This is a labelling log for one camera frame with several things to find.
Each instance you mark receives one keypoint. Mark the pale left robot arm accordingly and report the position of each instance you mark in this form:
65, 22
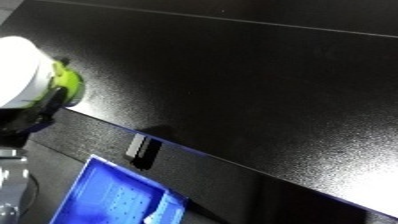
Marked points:
11, 186

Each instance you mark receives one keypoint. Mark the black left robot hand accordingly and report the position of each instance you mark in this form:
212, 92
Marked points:
27, 123

